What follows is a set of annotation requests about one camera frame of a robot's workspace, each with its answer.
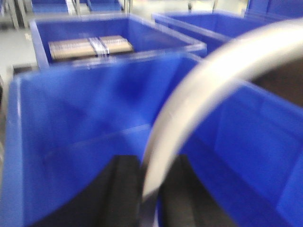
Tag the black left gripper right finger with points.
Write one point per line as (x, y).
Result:
(185, 202)

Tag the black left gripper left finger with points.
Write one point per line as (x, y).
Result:
(110, 200)

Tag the white curved PVC piece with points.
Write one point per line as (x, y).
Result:
(255, 53)

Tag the near blue bin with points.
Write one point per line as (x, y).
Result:
(65, 124)

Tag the blue bin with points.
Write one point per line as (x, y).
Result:
(214, 29)
(145, 36)
(65, 124)

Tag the taped cardboard bundle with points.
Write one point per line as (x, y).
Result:
(85, 48)

